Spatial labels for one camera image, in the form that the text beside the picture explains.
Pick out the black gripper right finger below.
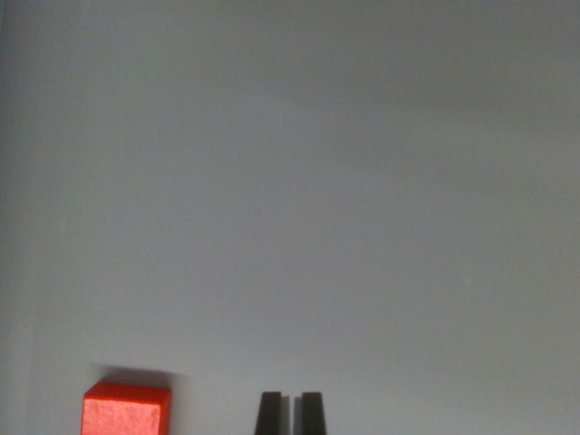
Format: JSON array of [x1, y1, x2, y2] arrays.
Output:
[[294, 391, 328, 435]]

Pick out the white plastic tray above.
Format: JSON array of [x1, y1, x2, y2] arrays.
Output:
[[0, 0, 580, 435]]

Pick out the red wooden cube block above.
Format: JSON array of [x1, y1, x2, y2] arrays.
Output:
[[81, 381, 174, 435]]

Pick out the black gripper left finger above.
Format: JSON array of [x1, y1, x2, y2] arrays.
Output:
[[254, 391, 291, 435]]

